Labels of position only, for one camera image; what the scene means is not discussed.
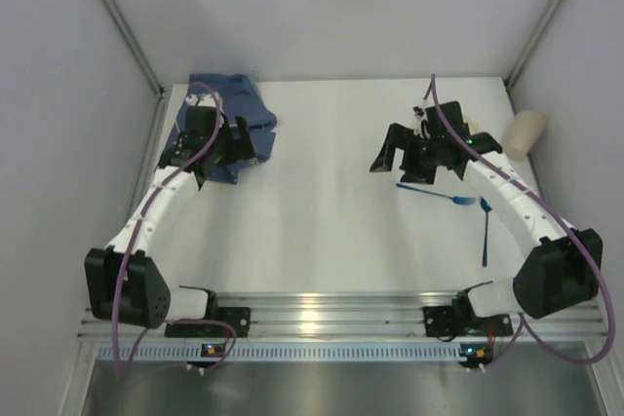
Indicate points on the blue metal spoon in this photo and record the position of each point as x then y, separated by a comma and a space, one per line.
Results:
486, 208

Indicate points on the beige speckled cup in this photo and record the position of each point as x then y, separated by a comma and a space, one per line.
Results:
526, 128

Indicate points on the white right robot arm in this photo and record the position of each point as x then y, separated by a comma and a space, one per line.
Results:
555, 274

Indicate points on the cream round plate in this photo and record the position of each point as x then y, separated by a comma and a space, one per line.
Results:
473, 125

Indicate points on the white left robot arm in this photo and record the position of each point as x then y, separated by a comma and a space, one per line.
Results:
130, 281

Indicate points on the blue metal fork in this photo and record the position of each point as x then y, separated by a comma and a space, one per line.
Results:
458, 200

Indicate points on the aluminium mounting rail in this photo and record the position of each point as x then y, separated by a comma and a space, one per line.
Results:
325, 316

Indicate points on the white slotted cable duct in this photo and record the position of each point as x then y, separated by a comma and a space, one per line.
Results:
313, 351

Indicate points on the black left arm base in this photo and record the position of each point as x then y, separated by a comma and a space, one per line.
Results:
238, 318

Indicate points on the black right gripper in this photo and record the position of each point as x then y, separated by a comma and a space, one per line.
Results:
409, 154

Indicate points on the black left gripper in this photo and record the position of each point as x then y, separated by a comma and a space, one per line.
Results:
233, 141

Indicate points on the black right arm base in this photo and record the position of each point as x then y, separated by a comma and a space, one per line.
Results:
444, 323

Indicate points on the blue cloth placemat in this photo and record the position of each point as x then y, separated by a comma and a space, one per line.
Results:
239, 96

